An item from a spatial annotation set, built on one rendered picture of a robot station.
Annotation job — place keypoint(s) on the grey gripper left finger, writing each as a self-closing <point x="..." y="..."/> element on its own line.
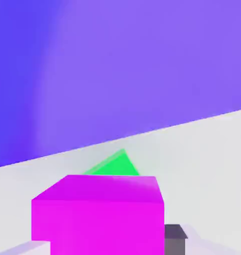
<point x="28" y="249"/>

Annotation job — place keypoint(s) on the large purple box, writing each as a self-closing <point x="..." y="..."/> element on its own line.
<point x="120" y="69"/>

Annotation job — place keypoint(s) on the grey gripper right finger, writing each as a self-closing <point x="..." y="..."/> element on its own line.
<point x="175" y="239"/>

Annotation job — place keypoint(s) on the small green cube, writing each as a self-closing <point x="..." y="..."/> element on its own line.
<point x="118" y="167"/>

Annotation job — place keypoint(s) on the small magenta cube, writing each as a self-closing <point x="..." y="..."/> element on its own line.
<point x="104" y="215"/>

